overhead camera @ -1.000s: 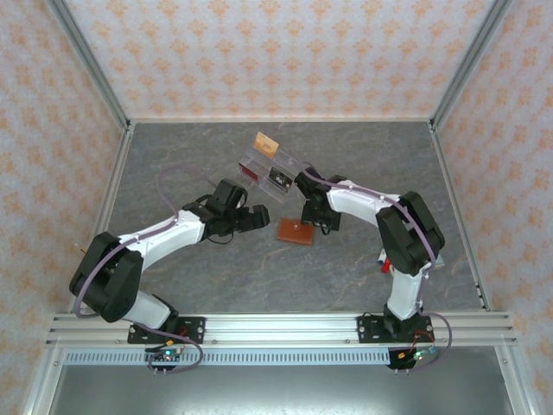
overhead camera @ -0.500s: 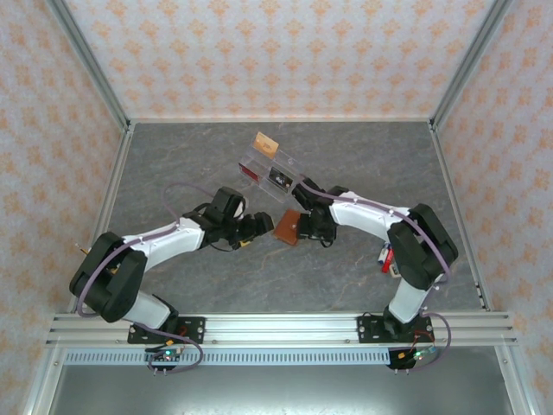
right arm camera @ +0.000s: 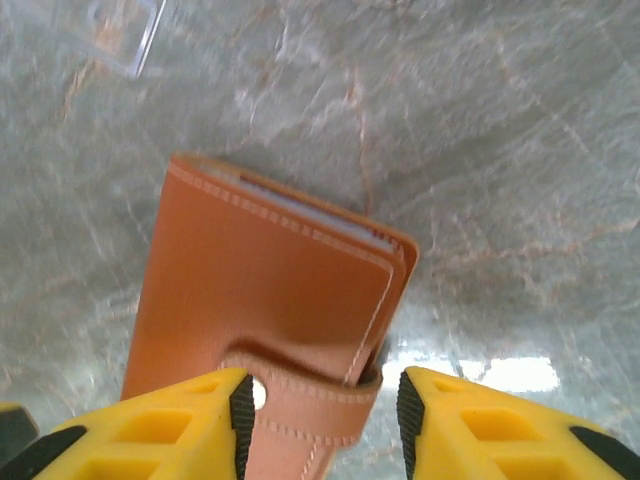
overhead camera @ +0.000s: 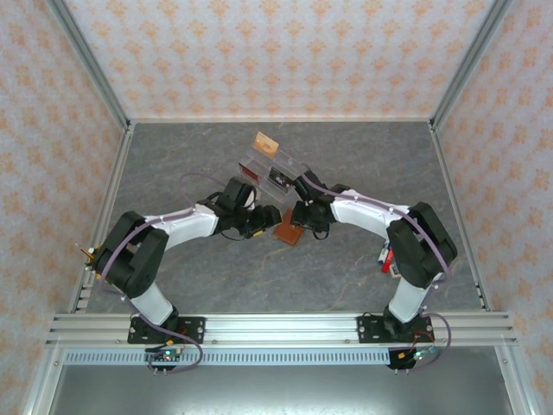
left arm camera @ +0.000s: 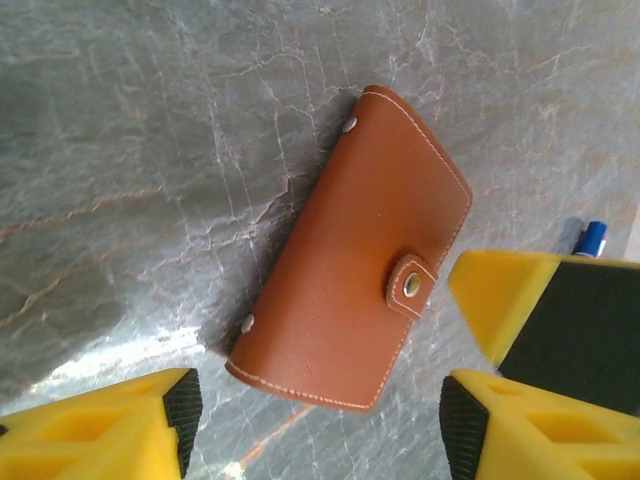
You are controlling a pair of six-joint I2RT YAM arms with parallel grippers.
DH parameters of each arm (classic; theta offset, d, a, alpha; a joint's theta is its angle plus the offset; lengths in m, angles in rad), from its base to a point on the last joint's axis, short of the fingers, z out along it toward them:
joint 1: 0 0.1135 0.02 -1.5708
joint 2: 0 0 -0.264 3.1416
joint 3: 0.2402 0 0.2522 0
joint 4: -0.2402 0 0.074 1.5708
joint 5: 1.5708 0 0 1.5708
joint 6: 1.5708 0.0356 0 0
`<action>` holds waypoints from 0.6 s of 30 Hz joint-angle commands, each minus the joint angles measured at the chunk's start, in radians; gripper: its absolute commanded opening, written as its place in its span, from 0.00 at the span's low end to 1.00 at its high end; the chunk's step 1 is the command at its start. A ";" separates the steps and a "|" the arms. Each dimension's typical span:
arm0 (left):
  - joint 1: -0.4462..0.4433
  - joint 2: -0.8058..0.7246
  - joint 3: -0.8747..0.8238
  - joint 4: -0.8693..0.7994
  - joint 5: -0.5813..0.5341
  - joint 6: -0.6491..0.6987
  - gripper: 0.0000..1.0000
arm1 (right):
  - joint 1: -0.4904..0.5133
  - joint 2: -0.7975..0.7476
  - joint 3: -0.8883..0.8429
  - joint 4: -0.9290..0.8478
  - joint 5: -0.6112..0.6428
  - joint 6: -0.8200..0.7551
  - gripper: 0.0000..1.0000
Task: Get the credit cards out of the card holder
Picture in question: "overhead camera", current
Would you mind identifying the brown leather card holder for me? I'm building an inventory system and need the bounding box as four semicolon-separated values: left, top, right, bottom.
272;208;306;246

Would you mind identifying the black card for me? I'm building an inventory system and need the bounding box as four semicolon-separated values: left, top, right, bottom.
267;167;291;188

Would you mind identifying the dark red card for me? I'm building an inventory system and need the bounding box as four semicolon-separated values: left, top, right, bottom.
238;163;265;185

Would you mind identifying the clear acrylic card organizer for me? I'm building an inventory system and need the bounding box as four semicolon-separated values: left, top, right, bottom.
237;131;303;203

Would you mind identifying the tan wooden block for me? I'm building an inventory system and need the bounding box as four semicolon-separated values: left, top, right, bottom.
252;131;280;159

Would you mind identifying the green controller board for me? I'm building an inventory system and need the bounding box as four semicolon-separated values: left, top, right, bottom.
144;348;185;363
399;348;437;363

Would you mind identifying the grey metal panel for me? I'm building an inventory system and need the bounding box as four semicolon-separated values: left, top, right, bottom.
45;365;513;415

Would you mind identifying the aluminium frame rail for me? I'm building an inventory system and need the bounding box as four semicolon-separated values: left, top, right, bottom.
429;123;493;312
127;115;435;125
67;123;136;315

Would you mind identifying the aluminium mounting rail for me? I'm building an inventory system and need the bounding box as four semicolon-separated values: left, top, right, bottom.
45;311;518;348

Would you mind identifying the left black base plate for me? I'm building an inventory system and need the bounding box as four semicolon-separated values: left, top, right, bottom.
127;316;207;345

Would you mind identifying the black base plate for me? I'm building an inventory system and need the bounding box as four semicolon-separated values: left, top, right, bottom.
127;316;207;345
357;315;433;345

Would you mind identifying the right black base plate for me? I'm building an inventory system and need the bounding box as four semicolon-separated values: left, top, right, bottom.
357;315;433;345

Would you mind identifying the slotted grey cable duct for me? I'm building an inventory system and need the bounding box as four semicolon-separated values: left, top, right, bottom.
63;349;440;367

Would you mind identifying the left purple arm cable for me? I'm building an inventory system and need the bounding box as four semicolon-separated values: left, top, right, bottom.
98;171;228;374

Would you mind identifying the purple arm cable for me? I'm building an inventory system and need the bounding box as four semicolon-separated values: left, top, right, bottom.
300;163;454;374
98;171;228;374

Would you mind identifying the black board bracket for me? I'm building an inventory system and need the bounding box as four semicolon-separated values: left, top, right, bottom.
387;348;418;374
149;361;182;376

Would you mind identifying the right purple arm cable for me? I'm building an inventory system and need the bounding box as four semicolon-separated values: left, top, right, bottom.
300;163;454;374

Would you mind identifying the aluminium frame post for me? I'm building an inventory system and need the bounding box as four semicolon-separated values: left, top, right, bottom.
45;0;132;131
429;0;516;131

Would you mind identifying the aluminium frame leg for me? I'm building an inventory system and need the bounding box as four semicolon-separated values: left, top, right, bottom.
23;348;66;415
496;345;535;415

